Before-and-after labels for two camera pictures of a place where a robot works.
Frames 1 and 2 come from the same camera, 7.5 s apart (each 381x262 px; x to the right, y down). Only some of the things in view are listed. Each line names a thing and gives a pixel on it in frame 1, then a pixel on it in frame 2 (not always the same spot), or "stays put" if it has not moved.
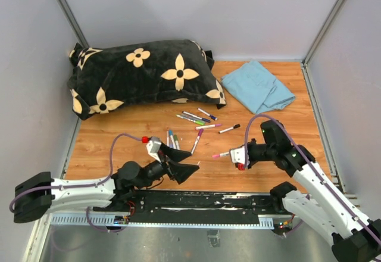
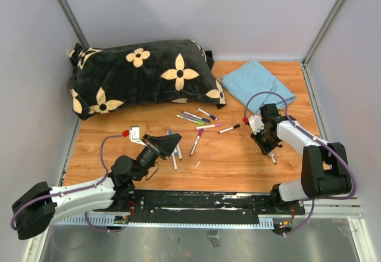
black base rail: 193,206 stays put
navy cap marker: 197,117 stays put
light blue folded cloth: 258,88 stays put
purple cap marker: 200,132 stays put
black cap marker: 236,126 stays put
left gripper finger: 180,172 -> 167,143
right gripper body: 253,152 -> 269,140
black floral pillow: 105,77 stays put
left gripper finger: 174,155 -> 170,139
